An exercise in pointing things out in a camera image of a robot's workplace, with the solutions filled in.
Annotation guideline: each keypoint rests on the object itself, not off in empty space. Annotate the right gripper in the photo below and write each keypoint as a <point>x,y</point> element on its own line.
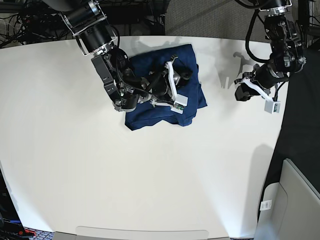
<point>162,86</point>

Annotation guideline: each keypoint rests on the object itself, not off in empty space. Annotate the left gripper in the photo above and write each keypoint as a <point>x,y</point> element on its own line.
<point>262,81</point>

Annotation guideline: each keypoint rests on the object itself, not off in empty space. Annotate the blue long-sleeve shirt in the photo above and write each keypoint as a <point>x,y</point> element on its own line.
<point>147,115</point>

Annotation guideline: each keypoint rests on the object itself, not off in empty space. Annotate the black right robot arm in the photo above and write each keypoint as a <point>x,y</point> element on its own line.
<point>95,36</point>

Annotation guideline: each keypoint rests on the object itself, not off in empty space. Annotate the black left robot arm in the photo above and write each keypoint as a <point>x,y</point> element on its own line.
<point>286,58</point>

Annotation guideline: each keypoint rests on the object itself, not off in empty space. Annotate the grey plastic bin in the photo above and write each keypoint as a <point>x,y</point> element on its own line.
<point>290,209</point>

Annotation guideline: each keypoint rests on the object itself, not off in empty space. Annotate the black box with red label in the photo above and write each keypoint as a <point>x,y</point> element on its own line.
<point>10,225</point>

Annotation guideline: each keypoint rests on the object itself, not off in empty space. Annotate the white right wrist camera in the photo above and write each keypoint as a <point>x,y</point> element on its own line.
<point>180,102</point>

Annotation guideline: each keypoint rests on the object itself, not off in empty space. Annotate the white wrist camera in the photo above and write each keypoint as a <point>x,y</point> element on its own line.
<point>272,106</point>
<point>180,102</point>

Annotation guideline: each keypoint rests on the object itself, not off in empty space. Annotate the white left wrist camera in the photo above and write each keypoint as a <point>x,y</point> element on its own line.
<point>272,106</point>

